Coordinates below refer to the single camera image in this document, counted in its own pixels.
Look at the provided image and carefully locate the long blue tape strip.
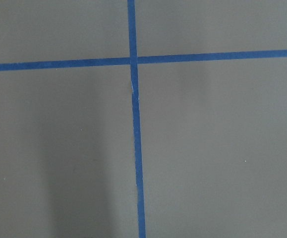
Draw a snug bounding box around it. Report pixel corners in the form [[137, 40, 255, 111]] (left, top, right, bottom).
[[127, 0, 146, 238]]

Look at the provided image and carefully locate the crossing blue tape strip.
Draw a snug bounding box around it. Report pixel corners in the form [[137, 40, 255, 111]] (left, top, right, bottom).
[[0, 50, 287, 71]]

